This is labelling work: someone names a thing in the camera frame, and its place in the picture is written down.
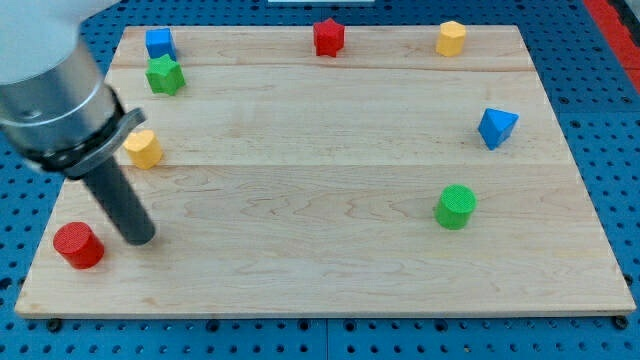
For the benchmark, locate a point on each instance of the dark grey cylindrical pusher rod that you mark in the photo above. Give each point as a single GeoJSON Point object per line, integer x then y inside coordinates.
{"type": "Point", "coordinates": [119, 201]}

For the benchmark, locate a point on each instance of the grey metal clamp flange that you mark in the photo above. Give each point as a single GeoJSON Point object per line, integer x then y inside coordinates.
{"type": "Point", "coordinates": [75, 162]}

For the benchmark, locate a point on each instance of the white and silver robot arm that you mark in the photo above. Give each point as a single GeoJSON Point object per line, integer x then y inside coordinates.
{"type": "Point", "coordinates": [57, 110]}

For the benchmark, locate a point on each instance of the green star block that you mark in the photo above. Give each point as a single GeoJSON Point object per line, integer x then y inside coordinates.
{"type": "Point", "coordinates": [164, 75]}

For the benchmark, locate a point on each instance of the red star block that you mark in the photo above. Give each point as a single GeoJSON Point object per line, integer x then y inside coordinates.
{"type": "Point", "coordinates": [328, 37]}

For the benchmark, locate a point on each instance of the yellow heart block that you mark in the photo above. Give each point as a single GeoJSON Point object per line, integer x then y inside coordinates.
{"type": "Point", "coordinates": [143, 149]}

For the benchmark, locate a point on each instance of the red cylinder block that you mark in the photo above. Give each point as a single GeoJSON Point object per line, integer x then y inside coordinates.
{"type": "Point", "coordinates": [78, 245]}

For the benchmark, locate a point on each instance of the blue cube block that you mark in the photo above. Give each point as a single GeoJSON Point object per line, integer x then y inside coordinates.
{"type": "Point", "coordinates": [159, 42]}

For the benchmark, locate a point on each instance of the light wooden board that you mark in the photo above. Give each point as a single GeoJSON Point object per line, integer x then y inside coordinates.
{"type": "Point", "coordinates": [293, 185]}

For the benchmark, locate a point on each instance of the green cylinder block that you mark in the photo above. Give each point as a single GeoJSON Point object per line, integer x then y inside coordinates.
{"type": "Point", "coordinates": [455, 206]}

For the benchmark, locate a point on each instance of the yellow hexagon block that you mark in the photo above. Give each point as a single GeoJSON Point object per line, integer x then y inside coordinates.
{"type": "Point", "coordinates": [451, 39]}

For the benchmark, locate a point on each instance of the blue triangular prism block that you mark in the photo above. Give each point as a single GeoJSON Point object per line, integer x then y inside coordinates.
{"type": "Point", "coordinates": [496, 127]}

